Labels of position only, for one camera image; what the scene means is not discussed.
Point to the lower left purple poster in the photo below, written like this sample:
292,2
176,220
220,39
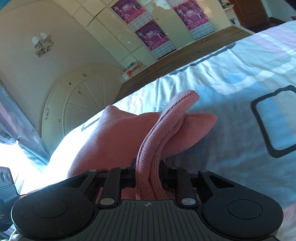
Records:
152,35

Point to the dark wooden bed footboard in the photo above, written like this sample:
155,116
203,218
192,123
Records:
191,52

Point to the orange white box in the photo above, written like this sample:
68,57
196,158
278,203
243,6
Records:
130,69

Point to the wall lamp sconce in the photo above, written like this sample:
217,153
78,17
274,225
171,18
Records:
42,43

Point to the lower right purple poster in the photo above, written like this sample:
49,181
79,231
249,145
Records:
191,14

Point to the cream wardrobe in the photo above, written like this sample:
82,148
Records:
120,39

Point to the pink sweatshirt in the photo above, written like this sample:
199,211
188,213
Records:
121,137

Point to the cream arched headboard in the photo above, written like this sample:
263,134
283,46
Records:
77,97

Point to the purple poster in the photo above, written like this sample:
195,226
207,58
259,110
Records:
152,35
191,14
128,10

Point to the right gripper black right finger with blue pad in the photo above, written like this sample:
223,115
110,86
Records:
178,180

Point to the dark brown wooden door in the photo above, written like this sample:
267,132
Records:
249,12

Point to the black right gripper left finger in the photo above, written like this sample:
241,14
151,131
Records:
117,179

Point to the cream corner shelf unit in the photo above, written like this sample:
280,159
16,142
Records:
229,10

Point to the upper left purple poster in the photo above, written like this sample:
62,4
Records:
128,10

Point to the patterned pastel bed sheet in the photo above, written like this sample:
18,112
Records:
242,171

